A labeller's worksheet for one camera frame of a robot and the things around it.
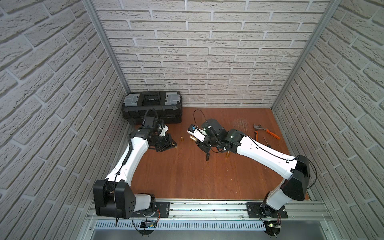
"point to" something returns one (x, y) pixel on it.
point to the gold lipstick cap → (182, 138)
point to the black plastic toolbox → (168, 104)
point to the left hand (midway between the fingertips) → (177, 142)
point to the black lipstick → (207, 156)
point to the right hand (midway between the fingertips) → (200, 139)
